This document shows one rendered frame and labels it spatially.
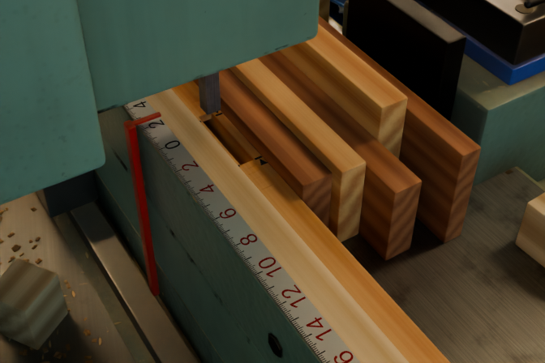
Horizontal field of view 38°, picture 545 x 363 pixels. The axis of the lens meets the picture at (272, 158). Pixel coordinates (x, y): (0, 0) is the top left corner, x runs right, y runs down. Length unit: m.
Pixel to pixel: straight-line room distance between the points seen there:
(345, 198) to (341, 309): 0.09
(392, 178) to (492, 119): 0.08
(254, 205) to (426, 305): 0.11
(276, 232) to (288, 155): 0.06
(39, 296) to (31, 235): 0.10
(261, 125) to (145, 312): 0.16
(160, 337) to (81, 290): 0.08
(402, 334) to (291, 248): 0.07
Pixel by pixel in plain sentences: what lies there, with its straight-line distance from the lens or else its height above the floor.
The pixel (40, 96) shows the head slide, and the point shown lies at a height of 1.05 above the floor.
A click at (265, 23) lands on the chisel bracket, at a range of 0.40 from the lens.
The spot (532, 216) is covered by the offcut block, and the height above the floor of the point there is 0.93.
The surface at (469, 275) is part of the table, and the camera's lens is 0.45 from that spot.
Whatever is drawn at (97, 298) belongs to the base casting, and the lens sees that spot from 0.57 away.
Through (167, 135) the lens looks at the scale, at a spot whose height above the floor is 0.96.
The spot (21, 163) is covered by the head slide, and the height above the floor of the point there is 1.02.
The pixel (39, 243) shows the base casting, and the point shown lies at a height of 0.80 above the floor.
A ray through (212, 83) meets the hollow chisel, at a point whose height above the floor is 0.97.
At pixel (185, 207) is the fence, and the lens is 0.42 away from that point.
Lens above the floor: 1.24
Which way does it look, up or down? 42 degrees down
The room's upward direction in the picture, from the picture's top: straight up
